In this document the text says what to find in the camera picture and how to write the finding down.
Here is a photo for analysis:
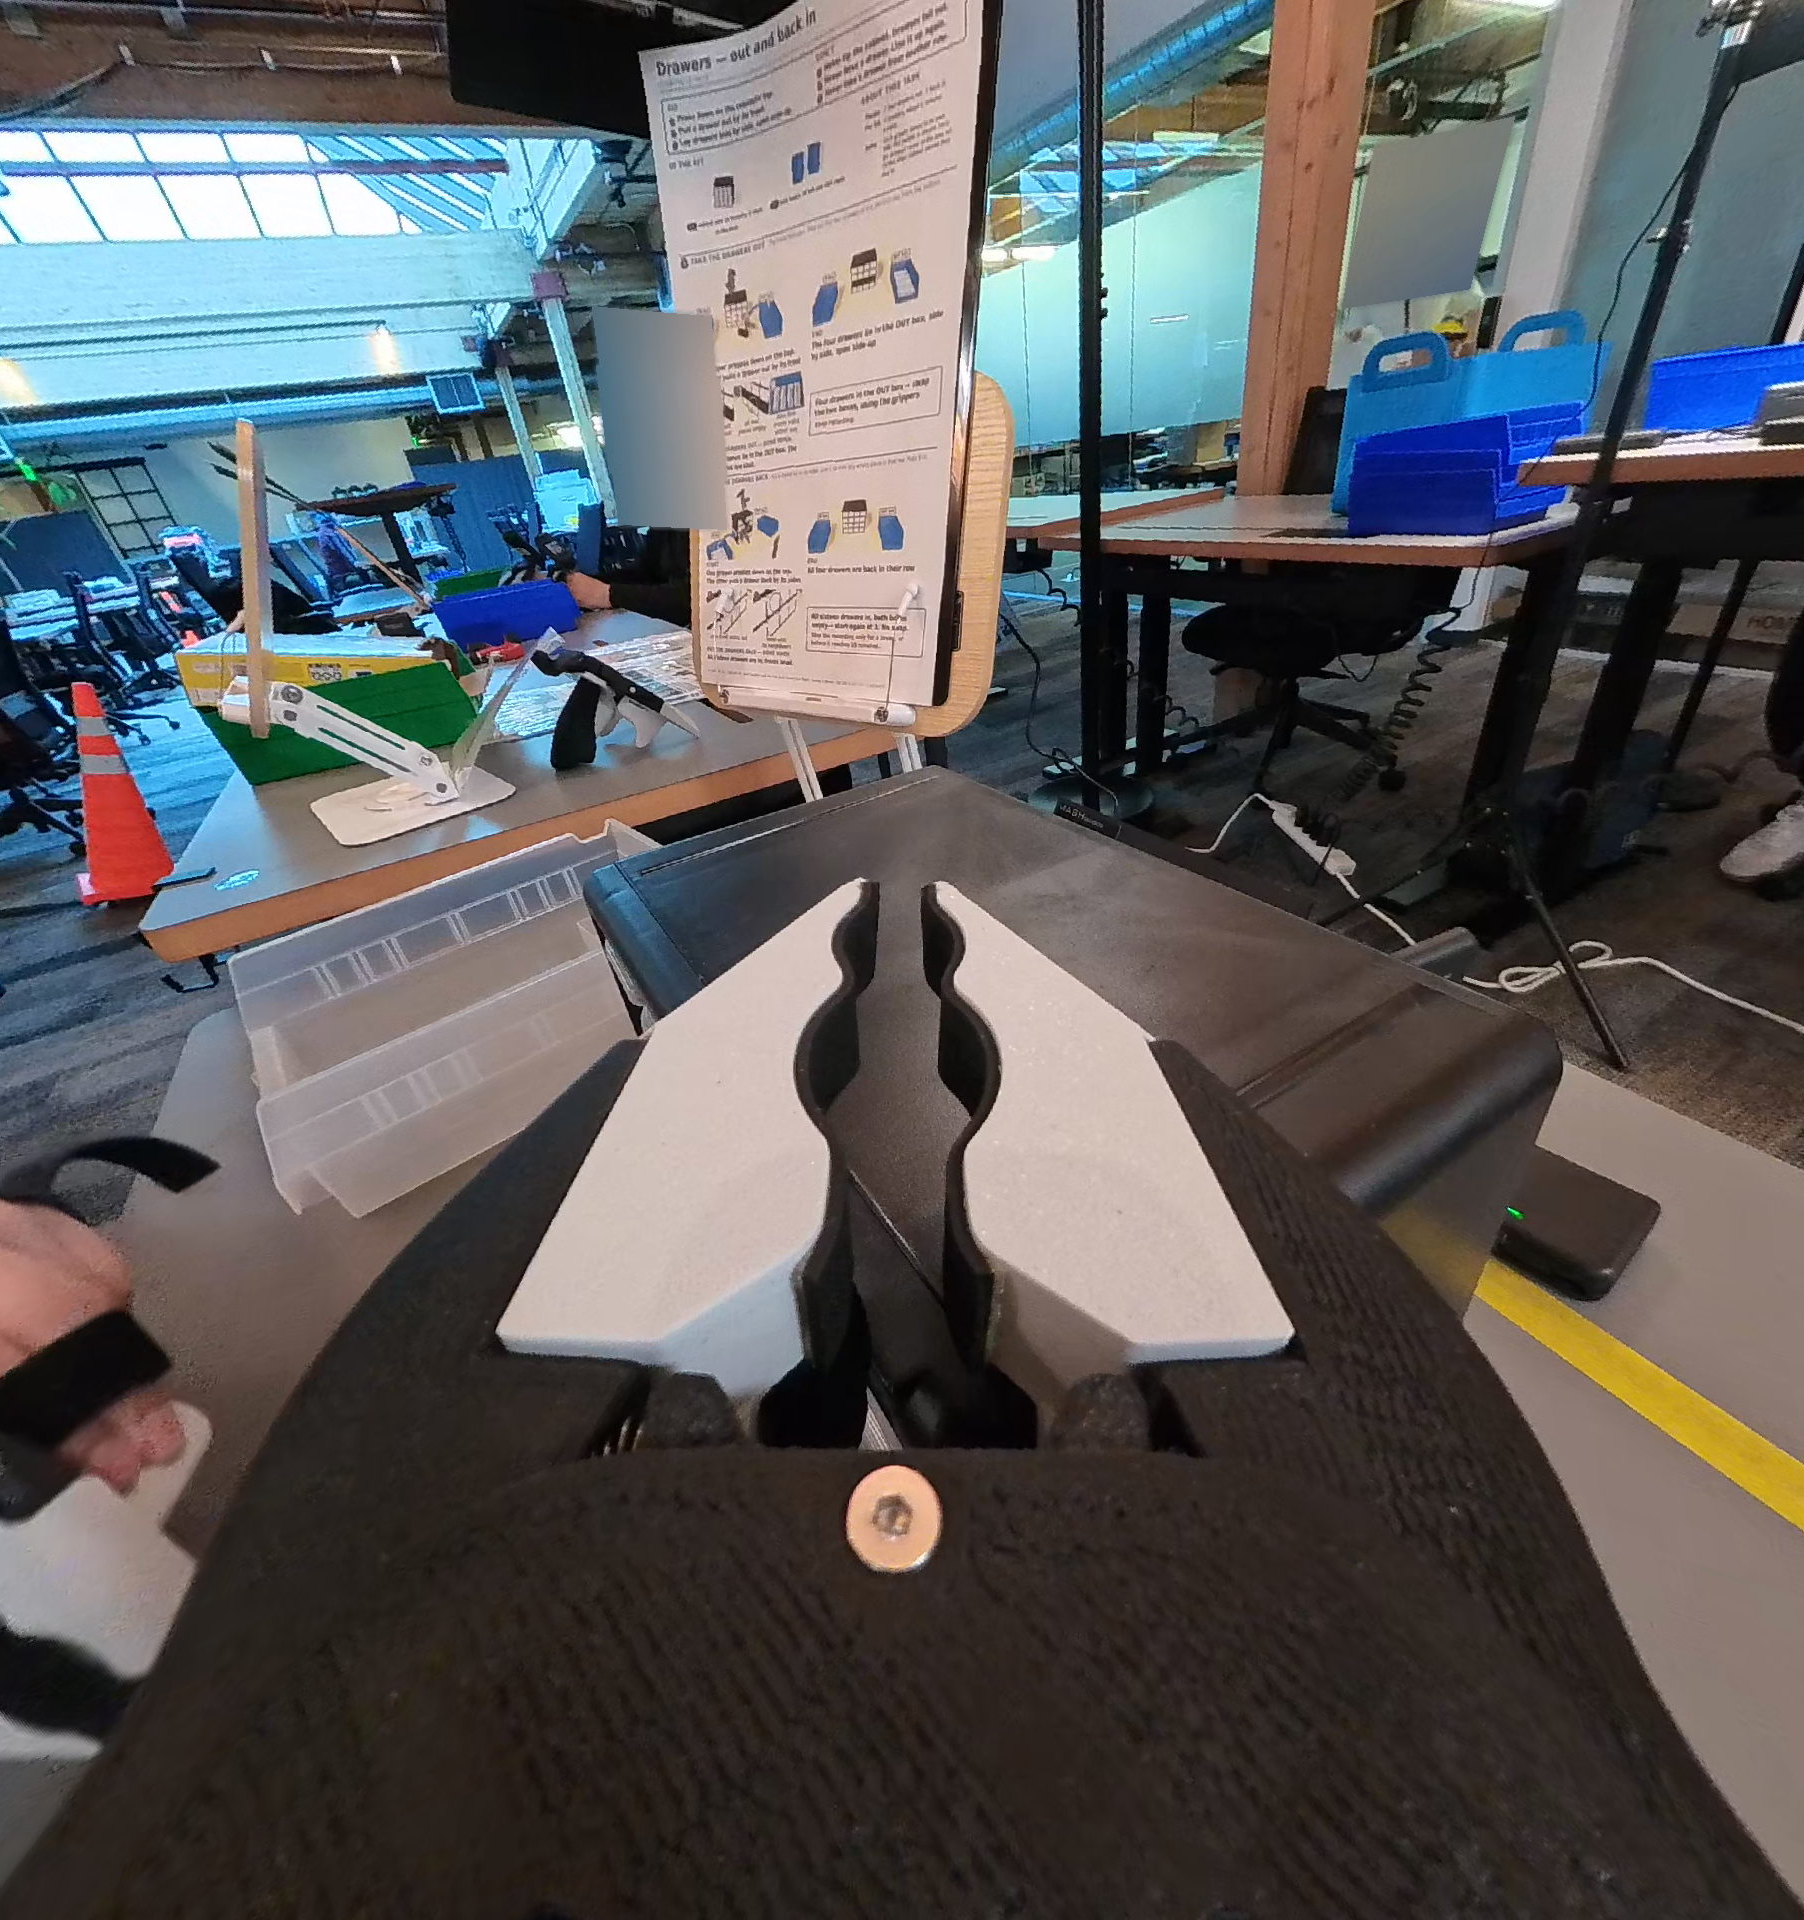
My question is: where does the green box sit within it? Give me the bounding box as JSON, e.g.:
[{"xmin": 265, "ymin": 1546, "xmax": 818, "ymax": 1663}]
[{"xmin": 189, "ymin": 661, "xmax": 486, "ymax": 786}]

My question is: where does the black office chair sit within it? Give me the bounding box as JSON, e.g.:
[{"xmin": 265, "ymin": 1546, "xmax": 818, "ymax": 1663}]
[
  {"xmin": 1179, "ymin": 386, "xmax": 1459, "ymax": 794},
  {"xmin": 0, "ymin": 608, "xmax": 85, "ymax": 883}
]

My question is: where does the blue tote with handles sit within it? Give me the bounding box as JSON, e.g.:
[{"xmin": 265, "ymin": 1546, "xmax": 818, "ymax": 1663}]
[{"xmin": 1328, "ymin": 309, "xmax": 1612, "ymax": 520}]

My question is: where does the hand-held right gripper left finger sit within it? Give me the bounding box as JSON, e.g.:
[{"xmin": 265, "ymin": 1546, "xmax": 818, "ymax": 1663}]
[{"xmin": 495, "ymin": 880, "xmax": 883, "ymax": 1413}]

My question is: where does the small blue bin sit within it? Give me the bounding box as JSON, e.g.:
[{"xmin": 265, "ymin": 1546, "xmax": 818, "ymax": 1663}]
[{"xmin": 433, "ymin": 577, "xmax": 583, "ymax": 650}]

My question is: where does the white instruction sheet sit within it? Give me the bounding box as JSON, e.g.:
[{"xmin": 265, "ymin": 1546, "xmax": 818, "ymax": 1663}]
[{"xmin": 638, "ymin": 0, "xmax": 993, "ymax": 716}]

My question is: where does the white power strip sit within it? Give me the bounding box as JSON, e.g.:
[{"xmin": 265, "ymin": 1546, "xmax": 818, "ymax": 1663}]
[{"xmin": 1259, "ymin": 798, "xmax": 1361, "ymax": 883}]

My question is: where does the spare pistol-grip gripper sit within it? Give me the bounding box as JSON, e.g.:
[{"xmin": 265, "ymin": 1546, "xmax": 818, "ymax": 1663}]
[{"xmin": 529, "ymin": 644, "xmax": 705, "ymax": 771}]

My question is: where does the white tablet stand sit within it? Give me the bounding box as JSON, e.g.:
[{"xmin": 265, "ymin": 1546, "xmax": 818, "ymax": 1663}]
[{"xmin": 217, "ymin": 672, "xmax": 518, "ymax": 845}]

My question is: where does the large clear plastic bin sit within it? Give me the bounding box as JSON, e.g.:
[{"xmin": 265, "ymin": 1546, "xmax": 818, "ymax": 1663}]
[{"xmin": 226, "ymin": 816, "xmax": 662, "ymax": 1219}]

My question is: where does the yellow box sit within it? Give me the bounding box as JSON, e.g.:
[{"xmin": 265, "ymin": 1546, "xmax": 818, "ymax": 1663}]
[{"xmin": 175, "ymin": 630, "xmax": 462, "ymax": 711}]

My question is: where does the orange traffic cone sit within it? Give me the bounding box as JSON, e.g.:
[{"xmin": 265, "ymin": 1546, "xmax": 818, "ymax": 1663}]
[{"xmin": 68, "ymin": 679, "xmax": 177, "ymax": 906}]

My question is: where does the white cable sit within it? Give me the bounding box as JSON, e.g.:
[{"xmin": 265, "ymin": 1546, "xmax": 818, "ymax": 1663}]
[{"xmin": 1353, "ymin": 878, "xmax": 1804, "ymax": 1070}]

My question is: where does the patterned sheet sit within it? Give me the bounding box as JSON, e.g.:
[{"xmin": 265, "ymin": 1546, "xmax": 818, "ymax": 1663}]
[{"xmin": 489, "ymin": 630, "xmax": 701, "ymax": 741}]

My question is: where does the blue plastic bin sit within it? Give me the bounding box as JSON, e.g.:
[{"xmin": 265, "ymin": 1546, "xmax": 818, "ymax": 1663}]
[{"xmin": 1642, "ymin": 333, "xmax": 1804, "ymax": 435}]

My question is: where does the wooden document stand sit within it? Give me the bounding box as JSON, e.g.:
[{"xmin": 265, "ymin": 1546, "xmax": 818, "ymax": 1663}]
[{"xmin": 693, "ymin": 370, "xmax": 1014, "ymax": 804}]

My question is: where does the wood-edged grey table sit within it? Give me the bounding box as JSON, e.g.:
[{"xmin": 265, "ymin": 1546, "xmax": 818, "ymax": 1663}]
[{"xmin": 138, "ymin": 608, "xmax": 918, "ymax": 963}]

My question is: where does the black power bank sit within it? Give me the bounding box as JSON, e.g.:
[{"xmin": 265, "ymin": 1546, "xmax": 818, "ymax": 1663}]
[{"xmin": 1490, "ymin": 1160, "xmax": 1664, "ymax": 1303}]

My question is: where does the black drawer cabinet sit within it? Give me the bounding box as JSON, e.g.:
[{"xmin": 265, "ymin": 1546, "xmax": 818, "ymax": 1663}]
[{"xmin": 583, "ymin": 769, "xmax": 1566, "ymax": 1322}]

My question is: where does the black coiled cable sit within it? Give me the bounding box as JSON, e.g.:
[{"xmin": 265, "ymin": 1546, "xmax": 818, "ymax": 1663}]
[{"xmin": 1368, "ymin": 601, "xmax": 1462, "ymax": 781}]

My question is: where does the wooden post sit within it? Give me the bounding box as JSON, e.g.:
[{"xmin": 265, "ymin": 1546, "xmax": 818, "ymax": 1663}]
[{"xmin": 1236, "ymin": 0, "xmax": 1379, "ymax": 455}]

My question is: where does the black overhead screen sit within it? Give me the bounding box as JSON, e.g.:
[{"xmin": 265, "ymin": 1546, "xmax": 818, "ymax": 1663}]
[{"xmin": 445, "ymin": 0, "xmax": 662, "ymax": 140}]

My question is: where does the black pole with base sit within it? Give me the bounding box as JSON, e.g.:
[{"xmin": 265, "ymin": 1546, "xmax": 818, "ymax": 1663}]
[{"xmin": 1028, "ymin": 0, "xmax": 1161, "ymax": 825}]

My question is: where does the stack of blue bins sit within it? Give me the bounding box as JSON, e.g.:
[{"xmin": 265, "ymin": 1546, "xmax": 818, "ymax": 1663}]
[{"xmin": 1344, "ymin": 402, "xmax": 1585, "ymax": 538}]

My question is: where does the yellow tape line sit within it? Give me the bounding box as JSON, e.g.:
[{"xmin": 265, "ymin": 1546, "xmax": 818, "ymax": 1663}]
[{"xmin": 1471, "ymin": 1258, "xmax": 1804, "ymax": 1577}]

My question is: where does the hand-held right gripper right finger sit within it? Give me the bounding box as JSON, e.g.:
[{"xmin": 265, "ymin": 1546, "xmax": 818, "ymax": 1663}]
[{"xmin": 920, "ymin": 880, "xmax": 1299, "ymax": 1395}]

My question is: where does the wooden-top desk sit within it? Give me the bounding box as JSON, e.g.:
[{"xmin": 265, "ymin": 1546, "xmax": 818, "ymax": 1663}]
[
  {"xmin": 1009, "ymin": 482, "xmax": 1582, "ymax": 798},
  {"xmin": 1502, "ymin": 424, "xmax": 1804, "ymax": 903}
]

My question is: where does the person's left hand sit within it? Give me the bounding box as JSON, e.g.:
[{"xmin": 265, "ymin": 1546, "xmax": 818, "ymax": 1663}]
[{"xmin": 0, "ymin": 1203, "xmax": 186, "ymax": 1499}]

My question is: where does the black tripod stand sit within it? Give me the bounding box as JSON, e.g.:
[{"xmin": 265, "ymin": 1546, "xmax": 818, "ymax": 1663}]
[{"xmin": 1344, "ymin": 0, "xmax": 1804, "ymax": 1075}]

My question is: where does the thin wooden panel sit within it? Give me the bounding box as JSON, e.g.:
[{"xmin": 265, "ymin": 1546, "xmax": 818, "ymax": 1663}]
[{"xmin": 235, "ymin": 421, "xmax": 276, "ymax": 741}]

